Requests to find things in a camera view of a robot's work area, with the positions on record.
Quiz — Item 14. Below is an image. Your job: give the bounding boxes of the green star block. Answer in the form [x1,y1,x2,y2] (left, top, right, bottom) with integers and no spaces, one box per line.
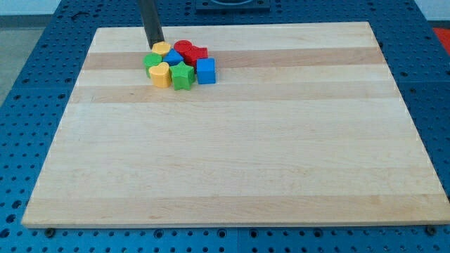
[169,62,195,91]

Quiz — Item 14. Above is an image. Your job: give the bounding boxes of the red star-shaped block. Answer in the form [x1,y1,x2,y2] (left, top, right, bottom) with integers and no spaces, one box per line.
[184,46,208,69]

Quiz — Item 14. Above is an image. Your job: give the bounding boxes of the yellow heart block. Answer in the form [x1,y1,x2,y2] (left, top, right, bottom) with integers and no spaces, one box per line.
[148,62,172,89]

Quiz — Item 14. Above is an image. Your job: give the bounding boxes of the light wooden board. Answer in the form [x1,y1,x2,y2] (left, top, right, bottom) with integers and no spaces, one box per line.
[22,22,449,228]

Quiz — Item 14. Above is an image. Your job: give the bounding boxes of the red cylinder block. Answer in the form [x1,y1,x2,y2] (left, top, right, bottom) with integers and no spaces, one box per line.
[173,40,193,56]

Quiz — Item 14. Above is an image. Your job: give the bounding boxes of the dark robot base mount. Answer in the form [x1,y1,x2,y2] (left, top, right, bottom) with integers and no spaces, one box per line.
[195,0,271,13]

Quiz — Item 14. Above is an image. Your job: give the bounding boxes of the blue triangle block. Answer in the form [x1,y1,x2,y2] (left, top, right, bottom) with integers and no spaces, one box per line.
[162,48,184,66]

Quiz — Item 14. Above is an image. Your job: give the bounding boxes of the green cylinder block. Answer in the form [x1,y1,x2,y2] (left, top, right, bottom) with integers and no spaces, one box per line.
[143,53,162,79]

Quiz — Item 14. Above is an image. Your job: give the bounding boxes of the blue cube block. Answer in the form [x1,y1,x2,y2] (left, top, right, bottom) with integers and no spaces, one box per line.
[196,58,216,84]

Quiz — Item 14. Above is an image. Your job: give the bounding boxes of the yellow hexagon block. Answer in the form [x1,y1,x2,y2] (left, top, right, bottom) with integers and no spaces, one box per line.
[151,41,172,57]

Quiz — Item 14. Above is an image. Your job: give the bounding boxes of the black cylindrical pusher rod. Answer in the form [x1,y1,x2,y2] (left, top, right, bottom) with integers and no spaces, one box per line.
[137,0,165,48]

